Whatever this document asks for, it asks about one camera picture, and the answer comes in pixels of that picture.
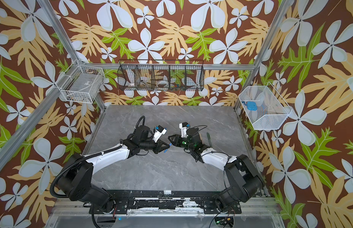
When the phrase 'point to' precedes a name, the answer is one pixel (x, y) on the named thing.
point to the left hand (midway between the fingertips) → (169, 144)
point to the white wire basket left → (81, 83)
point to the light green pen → (209, 137)
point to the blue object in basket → (251, 106)
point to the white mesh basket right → (272, 110)
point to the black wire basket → (163, 75)
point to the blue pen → (170, 144)
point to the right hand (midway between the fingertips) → (168, 137)
